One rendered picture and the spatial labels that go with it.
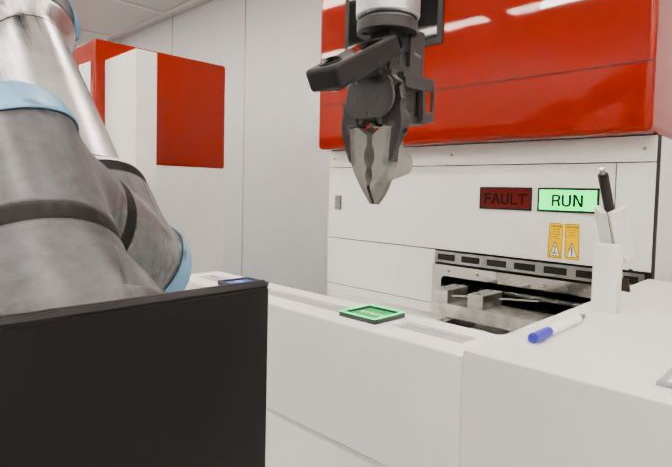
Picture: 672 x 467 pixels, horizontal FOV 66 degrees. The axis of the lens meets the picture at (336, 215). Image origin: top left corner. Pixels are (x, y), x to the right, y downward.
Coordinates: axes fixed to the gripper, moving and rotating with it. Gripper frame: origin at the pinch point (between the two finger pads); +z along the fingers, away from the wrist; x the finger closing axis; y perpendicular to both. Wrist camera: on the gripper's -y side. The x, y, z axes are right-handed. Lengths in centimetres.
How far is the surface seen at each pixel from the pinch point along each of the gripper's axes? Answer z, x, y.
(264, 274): 68, 286, 207
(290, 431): 30.1, 8.8, -4.0
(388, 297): 27, 43, 59
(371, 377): 19.7, -4.2, -4.0
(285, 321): 16.4, 10.2, -4.0
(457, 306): 23, 16, 46
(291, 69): -88, 258, 207
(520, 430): 19.7, -20.8, -4.0
